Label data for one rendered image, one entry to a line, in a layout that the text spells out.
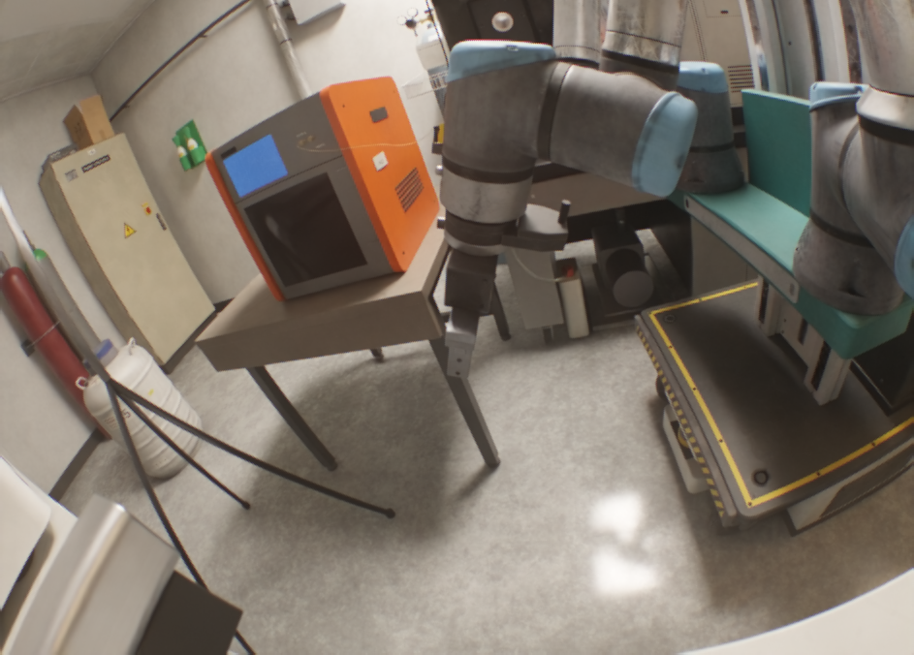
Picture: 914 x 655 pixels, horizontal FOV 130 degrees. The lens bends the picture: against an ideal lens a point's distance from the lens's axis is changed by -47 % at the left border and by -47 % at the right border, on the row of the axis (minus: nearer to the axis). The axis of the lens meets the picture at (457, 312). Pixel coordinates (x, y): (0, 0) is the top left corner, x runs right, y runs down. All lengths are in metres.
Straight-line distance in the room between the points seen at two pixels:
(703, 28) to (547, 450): 1.44
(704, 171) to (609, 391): 0.83
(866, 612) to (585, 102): 0.33
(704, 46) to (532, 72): 1.14
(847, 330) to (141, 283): 3.69
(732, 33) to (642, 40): 1.07
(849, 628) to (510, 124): 0.36
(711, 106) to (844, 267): 0.46
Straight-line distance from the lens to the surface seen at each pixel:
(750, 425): 0.94
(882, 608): 0.17
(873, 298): 0.60
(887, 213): 0.41
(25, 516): 0.42
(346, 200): 0.84
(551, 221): 0.42
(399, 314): 0.82
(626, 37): 0.45
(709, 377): 1.02
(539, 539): 1.15
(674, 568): 1.11
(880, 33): 0.39
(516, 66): 0.33
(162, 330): 3.56
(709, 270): 1.57
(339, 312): 0.87
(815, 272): 0.60
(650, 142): 0.32
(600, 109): 0.32
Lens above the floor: 1.04
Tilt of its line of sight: 31 degrees down
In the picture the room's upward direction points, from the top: 21 degrees counter-clockwise
